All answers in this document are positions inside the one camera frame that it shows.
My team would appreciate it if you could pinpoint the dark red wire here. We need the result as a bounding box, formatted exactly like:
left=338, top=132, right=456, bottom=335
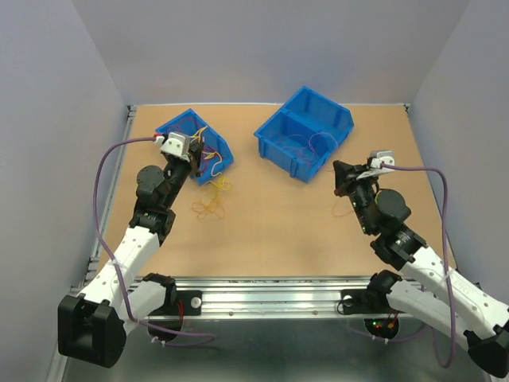
left=165, top=115, right=226, bottom=176

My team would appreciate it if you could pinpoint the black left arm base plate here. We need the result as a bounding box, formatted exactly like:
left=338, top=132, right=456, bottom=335
left=130, top=289, right=202, bottom=317

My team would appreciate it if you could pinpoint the aluminium side frame rail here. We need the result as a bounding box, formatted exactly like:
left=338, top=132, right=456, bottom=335
left=81, top=105, right=137, bottom=287

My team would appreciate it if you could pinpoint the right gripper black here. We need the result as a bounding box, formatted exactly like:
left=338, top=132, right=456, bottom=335
left=335, top=158, right=382, bottom=235

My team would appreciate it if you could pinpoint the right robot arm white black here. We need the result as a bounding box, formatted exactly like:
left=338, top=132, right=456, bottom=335
left=333, top=154, right=508, bottom=378

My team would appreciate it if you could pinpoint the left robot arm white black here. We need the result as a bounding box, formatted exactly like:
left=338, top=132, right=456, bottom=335
left=57, top=133, right=204, bottom=368

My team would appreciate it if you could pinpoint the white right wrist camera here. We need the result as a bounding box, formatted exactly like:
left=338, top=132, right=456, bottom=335
left=355, top=150, right=395, bottom=180

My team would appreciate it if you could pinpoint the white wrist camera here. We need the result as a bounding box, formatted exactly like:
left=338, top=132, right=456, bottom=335
left=355, top=150, right=395, bottom=180
left=160, top=132, right=191, bottom=162

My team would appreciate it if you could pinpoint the pile of wires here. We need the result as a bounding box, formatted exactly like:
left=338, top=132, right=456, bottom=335
left=191, top=126, right=231, bottom=220

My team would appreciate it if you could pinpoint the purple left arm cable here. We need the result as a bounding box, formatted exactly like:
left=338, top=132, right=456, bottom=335
left=93, top=134, right=216, bottom=348

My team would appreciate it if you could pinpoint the aluminium mounting rail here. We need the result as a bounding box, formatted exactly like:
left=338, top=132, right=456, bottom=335
left=65, top=278, right=490, bottom=322

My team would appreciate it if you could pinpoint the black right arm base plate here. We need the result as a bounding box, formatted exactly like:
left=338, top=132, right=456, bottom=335
left=335, top=288, right=409, bottom=317

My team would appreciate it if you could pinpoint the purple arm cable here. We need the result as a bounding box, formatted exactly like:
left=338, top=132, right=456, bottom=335
left=371, top=162, right=458, bottom=368
left=93, top=134, right=216, bottom=348

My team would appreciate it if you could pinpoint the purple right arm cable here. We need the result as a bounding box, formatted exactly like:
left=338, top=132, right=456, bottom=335
left=371, top=162, right=458, bottom=368

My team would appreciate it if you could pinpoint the large blue divided bin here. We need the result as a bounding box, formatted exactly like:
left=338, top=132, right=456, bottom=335
left=254, top=86, right=354, bottom=183

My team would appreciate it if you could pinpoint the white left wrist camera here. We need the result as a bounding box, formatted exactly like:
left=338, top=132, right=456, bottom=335
left=160, top=132, right=191, bottom=162

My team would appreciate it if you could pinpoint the small blue plastic bin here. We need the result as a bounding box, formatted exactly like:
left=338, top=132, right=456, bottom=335
left=155, top=109, right=234, bottom=186

